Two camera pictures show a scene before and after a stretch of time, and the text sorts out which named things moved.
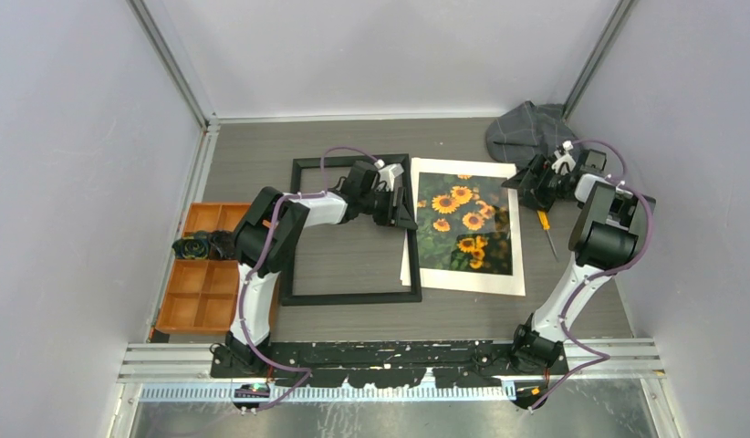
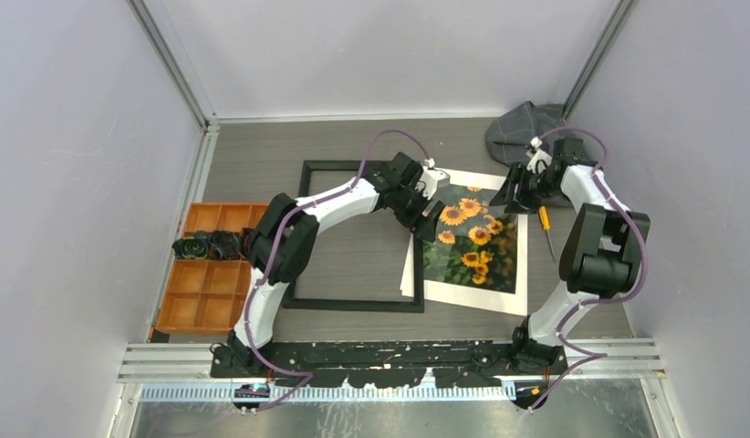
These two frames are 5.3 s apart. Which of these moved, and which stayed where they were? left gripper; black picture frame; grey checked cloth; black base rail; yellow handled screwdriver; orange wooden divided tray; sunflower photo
Moved: sunflower photo; black picture frame; left gripper
Stayed: orange wooden divided tray; black base rail; grey checked cloth; yellow handled screwdriver
